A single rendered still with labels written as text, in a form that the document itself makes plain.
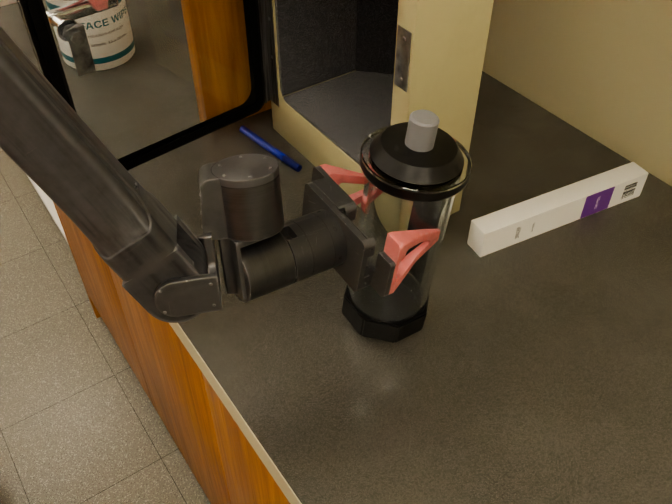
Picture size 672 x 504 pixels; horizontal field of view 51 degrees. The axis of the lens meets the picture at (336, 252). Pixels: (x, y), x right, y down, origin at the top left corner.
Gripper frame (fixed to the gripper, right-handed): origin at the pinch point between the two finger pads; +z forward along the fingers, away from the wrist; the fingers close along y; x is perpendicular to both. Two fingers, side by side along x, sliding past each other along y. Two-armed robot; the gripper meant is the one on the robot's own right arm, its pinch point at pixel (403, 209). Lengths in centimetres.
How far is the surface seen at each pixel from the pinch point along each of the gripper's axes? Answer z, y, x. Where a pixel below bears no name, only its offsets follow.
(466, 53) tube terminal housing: 15.0, 10.4, -9.3
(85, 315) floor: -12, 106, 118
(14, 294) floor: -27, 126, 120
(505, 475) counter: -2.0, -23.5, 15.7
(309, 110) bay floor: 9.8, 32.4, 9.7
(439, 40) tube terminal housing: 10.4, 10.5, -11.7
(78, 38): -20.4, 35.7, -5.8
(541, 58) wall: 52, 27, 7
